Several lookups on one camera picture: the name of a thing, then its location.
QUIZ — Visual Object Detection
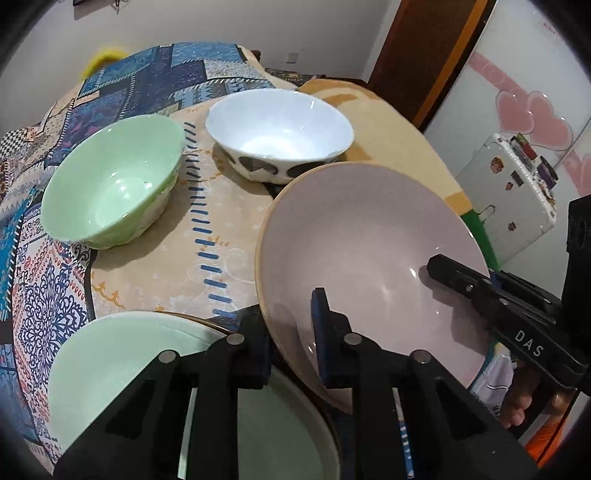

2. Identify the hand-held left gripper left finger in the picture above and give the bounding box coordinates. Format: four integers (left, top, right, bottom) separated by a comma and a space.
53, 307, 275, 480

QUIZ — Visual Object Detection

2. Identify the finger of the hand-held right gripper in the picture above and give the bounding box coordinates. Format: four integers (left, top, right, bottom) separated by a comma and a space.
492, 271, 561, 320
427, 254, 509, 308

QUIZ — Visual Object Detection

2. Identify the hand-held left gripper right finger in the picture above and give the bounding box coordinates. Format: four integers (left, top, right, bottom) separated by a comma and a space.
310, 287, 539, 480

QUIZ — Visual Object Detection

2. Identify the pink bowl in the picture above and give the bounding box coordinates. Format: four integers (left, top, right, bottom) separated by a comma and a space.
255, 161, 492, 414

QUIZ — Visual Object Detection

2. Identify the green plate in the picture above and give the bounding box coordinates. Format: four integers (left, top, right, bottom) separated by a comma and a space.
46, 311, 342, 480

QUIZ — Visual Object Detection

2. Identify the white bowl with dark print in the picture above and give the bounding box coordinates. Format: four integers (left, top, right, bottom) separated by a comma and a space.
205, 89, 355, 184

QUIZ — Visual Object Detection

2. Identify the green bowl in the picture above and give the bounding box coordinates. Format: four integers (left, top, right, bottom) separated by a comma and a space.
41, 114, 185, 250

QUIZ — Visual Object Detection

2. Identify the person's right hand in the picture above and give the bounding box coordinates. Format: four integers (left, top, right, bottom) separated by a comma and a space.
501, 364, 578, 430

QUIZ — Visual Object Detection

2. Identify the white printed cloth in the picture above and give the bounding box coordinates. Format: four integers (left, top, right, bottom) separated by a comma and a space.
471, 346, 515, 416

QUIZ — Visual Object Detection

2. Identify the white suitcase with stickers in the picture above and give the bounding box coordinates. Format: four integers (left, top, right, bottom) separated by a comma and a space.
455, 133, 557, 266

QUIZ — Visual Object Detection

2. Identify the orange clothing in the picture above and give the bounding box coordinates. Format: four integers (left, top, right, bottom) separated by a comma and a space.
524, 411, 585, 467

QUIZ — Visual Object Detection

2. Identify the patchwork blanket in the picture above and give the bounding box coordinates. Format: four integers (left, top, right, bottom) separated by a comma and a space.
0, 42, 301, 462

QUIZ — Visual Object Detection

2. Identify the wooden wardrobe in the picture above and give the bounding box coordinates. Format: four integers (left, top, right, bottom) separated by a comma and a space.
413, 0, 498, 134

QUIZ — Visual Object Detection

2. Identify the white heart sliding door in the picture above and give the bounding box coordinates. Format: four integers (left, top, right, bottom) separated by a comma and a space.
422, 0, 591, 217

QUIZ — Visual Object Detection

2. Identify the dark wooden door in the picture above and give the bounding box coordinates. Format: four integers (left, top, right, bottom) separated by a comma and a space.
367, 0, 478, 100

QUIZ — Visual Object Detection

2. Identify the dark patterned mat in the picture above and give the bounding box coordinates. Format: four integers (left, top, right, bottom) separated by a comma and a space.
265, 68, 326, 80

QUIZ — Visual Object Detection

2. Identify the yellow foam tube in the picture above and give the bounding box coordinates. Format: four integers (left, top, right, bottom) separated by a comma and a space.
83, 44, 127, 77

